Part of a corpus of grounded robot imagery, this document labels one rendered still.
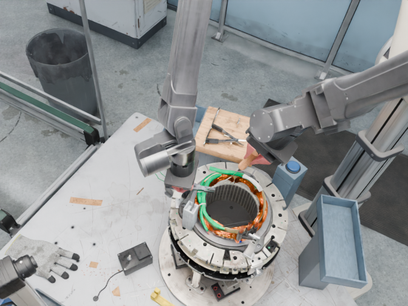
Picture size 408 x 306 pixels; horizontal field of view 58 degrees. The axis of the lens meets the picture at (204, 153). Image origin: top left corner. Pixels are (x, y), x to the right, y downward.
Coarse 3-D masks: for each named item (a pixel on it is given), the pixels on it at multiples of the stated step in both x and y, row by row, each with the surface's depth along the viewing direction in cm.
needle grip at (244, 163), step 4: (252, 152) 78; (256, 152) 79; (248, 156) 79; (252, 156) 78; (256, 156) 78; (244, 160) 80; (248, 160) 79; (252, 160) 79; (240, 164) 81; (244, 164) 81; (248, 164) 80; (240, 168) 82; (244, 168) 82
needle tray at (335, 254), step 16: (320, 208) 106; (336, 208) 110; (352, 208) 109; (320, 224) 104; (336, 224) 107; (352, 224) 107; (320, 240) 101; (336, 240) 103; (352, 240) 104; (304, 256) 118; (320, 256) 99; (336, 256) 100; (352, 256) 101; (304, 272) 115; (320, 272) 97; (336, 272) 98; (352, 272) 98; (320, 288) 118
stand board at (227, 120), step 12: (216, 108) 127; (204, 120) 123; (216, 120) 123; (228, 120) 124; (240, 120) 124; (204, 132) 119; (216, 132) 120; (228, 132) 120; (240, 132) 121; (216, 144) 116; (228, 144) 117; (240, 144) 117; (216, 156) 116; (228, 156) 114; (240, 156) 114
